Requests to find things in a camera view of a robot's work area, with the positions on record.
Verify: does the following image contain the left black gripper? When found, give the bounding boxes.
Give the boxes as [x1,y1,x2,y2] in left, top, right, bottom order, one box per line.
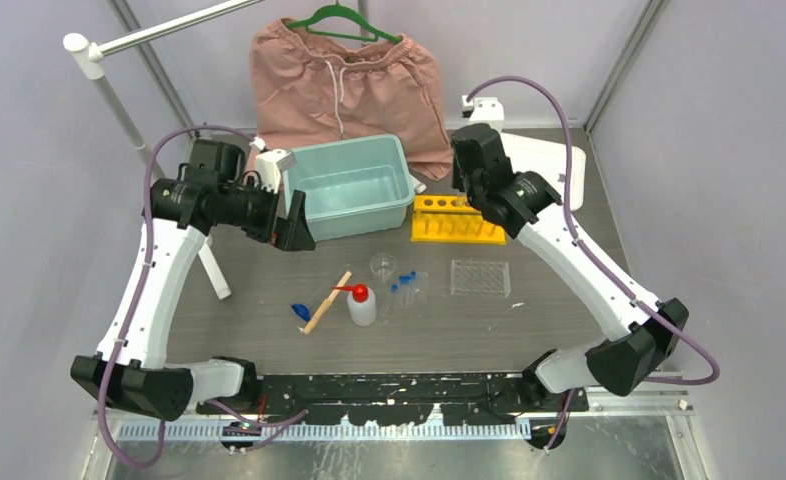
[218,175,315,251]

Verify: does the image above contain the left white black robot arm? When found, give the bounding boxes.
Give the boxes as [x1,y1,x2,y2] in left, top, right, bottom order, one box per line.
[70,140,315,421]

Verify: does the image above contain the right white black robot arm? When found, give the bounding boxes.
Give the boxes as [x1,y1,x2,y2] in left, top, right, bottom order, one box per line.
[451,123,689,411]

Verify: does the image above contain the yellow test tube rack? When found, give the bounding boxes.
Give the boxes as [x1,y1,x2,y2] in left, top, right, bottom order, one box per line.
[410,195,506,245]

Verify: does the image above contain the wooden test tube clamp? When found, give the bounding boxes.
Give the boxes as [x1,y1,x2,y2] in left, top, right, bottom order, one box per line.
[302,270,352,335]

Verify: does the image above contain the white plastic tray lid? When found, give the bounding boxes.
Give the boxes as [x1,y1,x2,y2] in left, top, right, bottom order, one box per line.
[500,132,586,212]

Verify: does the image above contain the blue cap test tube lying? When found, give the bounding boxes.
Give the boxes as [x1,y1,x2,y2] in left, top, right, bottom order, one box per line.
[291,303,313,323]

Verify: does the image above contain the teal plastic bin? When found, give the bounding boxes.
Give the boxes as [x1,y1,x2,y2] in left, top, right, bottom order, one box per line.
[284,134,415,243]

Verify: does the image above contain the small clear glass beaker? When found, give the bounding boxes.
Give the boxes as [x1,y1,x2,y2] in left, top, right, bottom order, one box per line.
[369,253,397,284]

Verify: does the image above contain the white red wash bottle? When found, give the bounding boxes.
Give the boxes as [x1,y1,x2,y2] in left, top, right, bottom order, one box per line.
[334,283,378,326]

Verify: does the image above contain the clear well plate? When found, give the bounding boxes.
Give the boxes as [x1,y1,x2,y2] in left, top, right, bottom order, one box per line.
[450,259,511,298]

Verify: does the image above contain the blue capped test tube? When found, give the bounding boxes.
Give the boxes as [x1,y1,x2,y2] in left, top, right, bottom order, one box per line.
[379,284,399,317]
[403,271,429,309]

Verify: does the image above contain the pink shorts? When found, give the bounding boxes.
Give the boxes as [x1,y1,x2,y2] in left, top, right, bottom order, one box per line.
[249,18,452,180]

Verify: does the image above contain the green clothes hanger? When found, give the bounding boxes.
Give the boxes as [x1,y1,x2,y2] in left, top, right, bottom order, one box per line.
[285,1,402,44]

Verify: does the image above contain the white metal clothes rack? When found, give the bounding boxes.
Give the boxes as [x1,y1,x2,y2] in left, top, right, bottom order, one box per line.
[62,0,266,301]

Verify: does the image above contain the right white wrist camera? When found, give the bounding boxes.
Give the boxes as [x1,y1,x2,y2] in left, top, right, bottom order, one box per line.
[461,95,505,132]

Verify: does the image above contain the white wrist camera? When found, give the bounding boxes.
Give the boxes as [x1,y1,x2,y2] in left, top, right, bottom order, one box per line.
[247,136,296,193]
[461,95,505,132]

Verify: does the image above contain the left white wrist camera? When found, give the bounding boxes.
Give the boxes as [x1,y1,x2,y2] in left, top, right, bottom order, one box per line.
[247,136,296,193]

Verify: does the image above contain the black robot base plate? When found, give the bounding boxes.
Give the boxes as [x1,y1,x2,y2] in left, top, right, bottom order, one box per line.
[220,372,566,426]

